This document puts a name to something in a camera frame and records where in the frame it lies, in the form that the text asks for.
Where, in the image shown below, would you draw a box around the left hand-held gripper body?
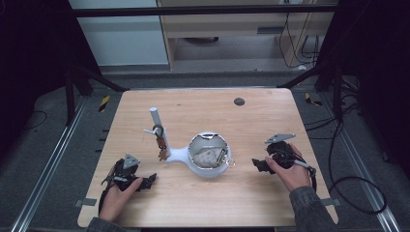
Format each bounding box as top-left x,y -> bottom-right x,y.
102,153 -> 143,191

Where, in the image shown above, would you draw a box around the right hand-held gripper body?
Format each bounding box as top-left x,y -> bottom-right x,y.
264,132 -> 303,170

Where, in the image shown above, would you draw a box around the brown keychain with black loop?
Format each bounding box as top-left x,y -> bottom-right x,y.
152,124 -> 170,162

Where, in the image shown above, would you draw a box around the green strap keychain with ring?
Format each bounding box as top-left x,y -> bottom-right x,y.
218,148 -> 236,168

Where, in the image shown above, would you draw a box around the white key stand with bowl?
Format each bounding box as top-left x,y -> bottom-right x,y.
143,106 -> 233,179

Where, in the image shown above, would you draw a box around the person's right hand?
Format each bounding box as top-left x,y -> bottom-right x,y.
264,142 -> 312,193

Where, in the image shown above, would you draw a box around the person's left hand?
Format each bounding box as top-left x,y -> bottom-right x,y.
98,165 -> 144,224

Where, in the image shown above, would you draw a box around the grey crumpled cloth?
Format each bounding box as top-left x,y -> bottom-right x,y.
192,146 -> 226,169

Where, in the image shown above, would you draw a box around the black metal stand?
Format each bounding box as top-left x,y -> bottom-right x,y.
62,6 -> 131,128
277,6 -> 362,124

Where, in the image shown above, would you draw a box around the white cabinet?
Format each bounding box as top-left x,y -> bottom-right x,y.
68,0 -> 169,67

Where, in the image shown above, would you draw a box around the wooden desk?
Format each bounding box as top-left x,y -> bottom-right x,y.
157,0 -> 339,71

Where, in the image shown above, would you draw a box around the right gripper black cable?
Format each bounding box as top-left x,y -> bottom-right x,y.
283,151 -> 318,193

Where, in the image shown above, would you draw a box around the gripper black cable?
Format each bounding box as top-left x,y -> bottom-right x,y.
97,173 -> 118,216
283,151 -> 318,193

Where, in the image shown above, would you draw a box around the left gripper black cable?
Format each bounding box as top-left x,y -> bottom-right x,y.
97,173 -> 118,216

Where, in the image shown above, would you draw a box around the grey metal table bracket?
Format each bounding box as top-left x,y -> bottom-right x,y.
320,197 -> 342,208
73,197 -> 98,208

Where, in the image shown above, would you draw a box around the yellow-handled tool right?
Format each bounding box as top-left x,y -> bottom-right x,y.
304,92 -> 323,107

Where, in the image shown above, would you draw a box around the yellow-handled tool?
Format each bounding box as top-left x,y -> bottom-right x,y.
98,94 -> 111,113
304,92 -> 323,107

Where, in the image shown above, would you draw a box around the yellow-handled tool left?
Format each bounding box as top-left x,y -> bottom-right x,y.
98,94 -> 111,113

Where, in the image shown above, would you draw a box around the aluminium floor rail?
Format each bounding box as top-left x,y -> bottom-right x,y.
318,91 -> 402,232
9,96 -> 89,232

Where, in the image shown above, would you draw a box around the black floor cable loop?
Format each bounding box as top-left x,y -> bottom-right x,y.
304,105 -> 389,216

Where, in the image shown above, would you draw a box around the black cables under desk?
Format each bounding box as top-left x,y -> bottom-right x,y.
278,12 -> 323,70

